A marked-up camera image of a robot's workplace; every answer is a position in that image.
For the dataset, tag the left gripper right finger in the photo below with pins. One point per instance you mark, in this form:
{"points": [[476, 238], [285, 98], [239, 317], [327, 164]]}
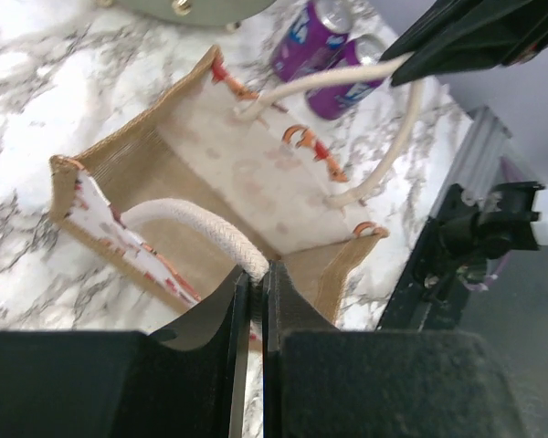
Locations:
{"points": [[323, 382]]}

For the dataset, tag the brown canvas tote bag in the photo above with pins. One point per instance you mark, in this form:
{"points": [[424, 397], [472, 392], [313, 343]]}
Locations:
{"points": [[215, 175]]}

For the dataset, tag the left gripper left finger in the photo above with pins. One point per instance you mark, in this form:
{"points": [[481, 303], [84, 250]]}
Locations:
{"points": [[186, 379]]}

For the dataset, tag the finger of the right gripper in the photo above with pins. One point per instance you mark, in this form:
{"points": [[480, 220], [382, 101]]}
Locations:
{"points": [[462, 36]]}

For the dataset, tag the round drawer cabinet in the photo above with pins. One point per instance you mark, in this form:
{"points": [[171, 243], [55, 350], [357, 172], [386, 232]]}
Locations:
{"points": [[228, 14]]}

